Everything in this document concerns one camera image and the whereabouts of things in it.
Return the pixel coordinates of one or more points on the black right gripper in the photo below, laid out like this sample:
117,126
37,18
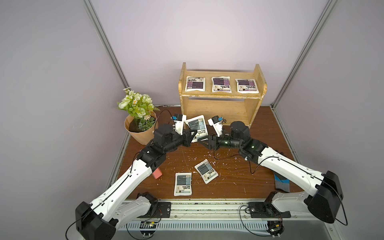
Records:
212,142

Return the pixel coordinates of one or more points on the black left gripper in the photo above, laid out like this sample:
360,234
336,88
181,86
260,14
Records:
185,140

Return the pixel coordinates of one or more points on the blue coffee bag one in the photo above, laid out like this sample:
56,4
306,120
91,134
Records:
199,124

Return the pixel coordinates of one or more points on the purple coffee bag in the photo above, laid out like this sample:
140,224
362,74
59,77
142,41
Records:
221,84
247,86
195,84

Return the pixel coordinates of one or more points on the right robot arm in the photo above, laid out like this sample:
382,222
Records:
321,195

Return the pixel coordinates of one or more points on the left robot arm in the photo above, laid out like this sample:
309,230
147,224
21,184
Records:
100,219

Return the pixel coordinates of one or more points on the blue coffee bag two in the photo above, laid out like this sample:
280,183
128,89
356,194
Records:
207,172

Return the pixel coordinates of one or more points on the blue coffee bag three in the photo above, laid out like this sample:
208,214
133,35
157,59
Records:
183,185

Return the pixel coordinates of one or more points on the wooden two-tier shelf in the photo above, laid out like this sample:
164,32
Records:
232,106

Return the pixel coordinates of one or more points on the beige paper plant pot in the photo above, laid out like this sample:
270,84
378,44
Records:
141,137

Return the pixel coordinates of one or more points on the pink small scoop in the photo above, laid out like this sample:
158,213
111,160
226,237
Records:
157,174

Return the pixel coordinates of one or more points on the green artificial flower plant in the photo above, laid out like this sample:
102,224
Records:
140,107

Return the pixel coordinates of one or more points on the black work glove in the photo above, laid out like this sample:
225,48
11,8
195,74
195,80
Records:
281,183

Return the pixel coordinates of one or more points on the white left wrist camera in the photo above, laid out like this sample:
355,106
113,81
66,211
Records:
179,121

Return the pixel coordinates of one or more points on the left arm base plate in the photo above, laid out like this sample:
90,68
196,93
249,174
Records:
158,210

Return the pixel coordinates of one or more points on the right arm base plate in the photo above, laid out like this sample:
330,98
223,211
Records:
265,210

